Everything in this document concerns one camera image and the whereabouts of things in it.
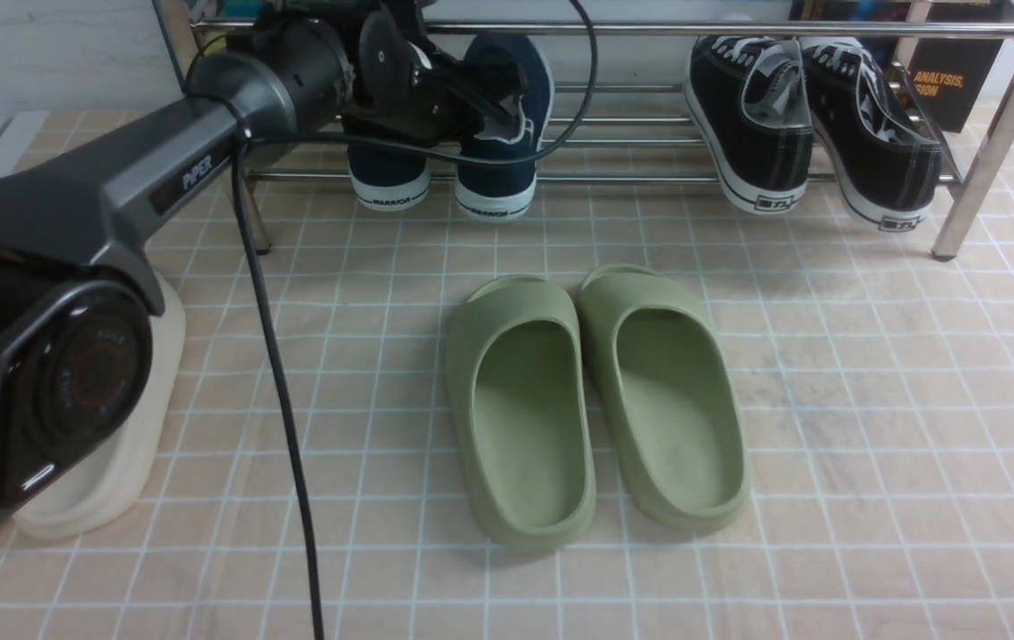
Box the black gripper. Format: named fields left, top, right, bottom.
left=341, top=1, right=530, bottom=147

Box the right green foam slide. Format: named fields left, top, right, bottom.
left=576, top=264, right=750, bottom=534

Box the right cream foam slide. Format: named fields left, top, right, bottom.
left=12, top=276, right=187, bottom=540

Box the silver metal shoe rack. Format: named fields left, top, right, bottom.
left=150, top=1, right=1014, bottom=262

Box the left green foam slide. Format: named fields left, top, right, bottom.
left=444, top=275, right=596, bottom=554

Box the black cable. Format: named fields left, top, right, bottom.
left=196, top=0, right=600, bottom=640

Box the navy slip-on shoe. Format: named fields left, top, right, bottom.
left=347, top=143, right=432, bottom=213
left=454, top=33, right=555, bottom=222

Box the green foam slide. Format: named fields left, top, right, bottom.
left=576, top=264, right=750, bottom=534
left=444, top=275, right=596, bottom=554

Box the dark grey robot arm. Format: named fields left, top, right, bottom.
left=0, top=1, right=530, bottom=524

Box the black book orange text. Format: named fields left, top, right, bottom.
left=892, top=1, right=1003, bottom=133

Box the left black canvas sneaker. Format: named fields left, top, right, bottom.
left=683, top=35, right=814, bottom=216

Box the right black canvas sneaker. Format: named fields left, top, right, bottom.
left=799, top=35, right=942, bottom=234

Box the black canvas sneaker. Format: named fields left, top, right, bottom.
left=799, top=35, right=942, bottom=234
left=683, top=35, right=814, bottom=216

